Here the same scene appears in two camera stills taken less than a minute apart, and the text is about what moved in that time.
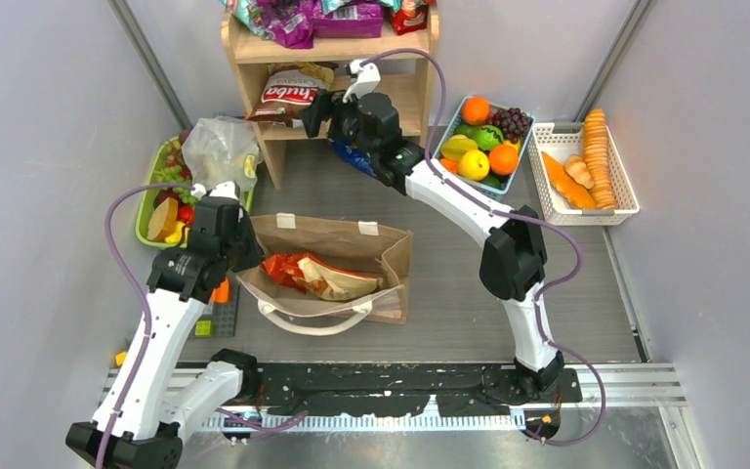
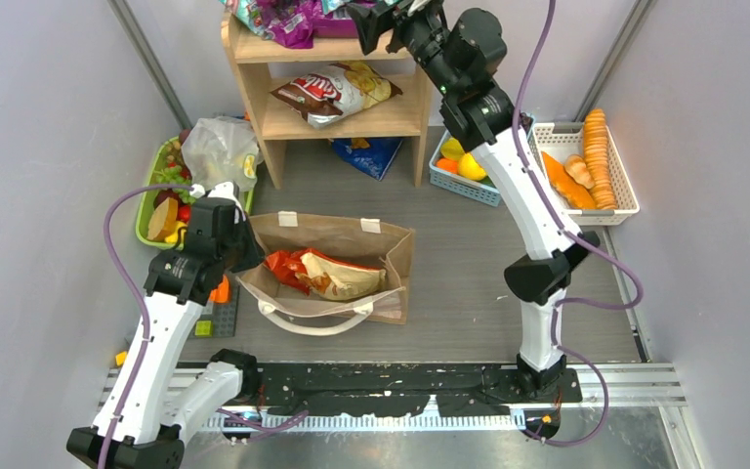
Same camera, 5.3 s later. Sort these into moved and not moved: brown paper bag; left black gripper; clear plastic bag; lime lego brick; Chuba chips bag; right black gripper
Moved: Chuba chips bag; right black gripper
Not moved: clear plastic bag; lime lego brick; brown paper bag; left black gripper
